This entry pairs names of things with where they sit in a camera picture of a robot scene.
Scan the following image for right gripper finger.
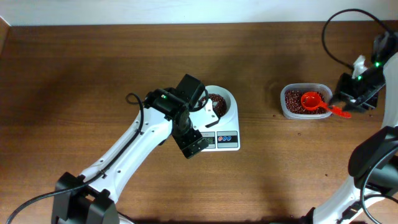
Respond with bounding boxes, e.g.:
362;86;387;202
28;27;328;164
329;95;345;105
344;103;367;113

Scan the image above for orange measuring scoop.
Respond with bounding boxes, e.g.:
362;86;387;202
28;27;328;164
301;91;351;118

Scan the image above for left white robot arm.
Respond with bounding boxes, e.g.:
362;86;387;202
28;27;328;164
51;75;208;223

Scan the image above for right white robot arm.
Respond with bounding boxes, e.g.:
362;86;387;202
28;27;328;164
299;31;397;223

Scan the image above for white digital kitchen scale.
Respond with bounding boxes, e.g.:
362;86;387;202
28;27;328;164
194;93;240;152

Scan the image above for white round bowl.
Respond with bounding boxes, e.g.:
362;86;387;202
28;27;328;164
200;85;234;122

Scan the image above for clear plastic bean container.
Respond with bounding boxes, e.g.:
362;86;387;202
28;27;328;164
280;83;332;119

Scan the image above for red beans in container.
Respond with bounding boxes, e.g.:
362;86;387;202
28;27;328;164
284;90;327;115

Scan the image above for left black camera cable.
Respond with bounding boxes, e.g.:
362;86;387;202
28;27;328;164
6;92;146;224

